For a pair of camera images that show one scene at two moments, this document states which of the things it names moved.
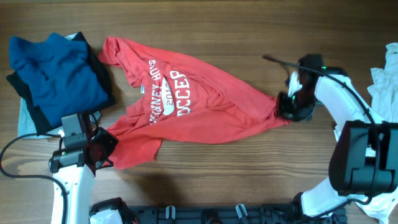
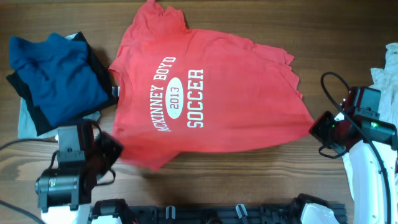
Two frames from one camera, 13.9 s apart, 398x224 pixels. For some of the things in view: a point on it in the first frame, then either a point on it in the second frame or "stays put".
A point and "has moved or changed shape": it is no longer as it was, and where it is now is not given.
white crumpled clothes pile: (384, 91) stays put
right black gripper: (284, 111) → (316, 129)
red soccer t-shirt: (173, 101) has moved or changed shape
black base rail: (245, 213) stays put
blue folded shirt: (60, 74) stays put
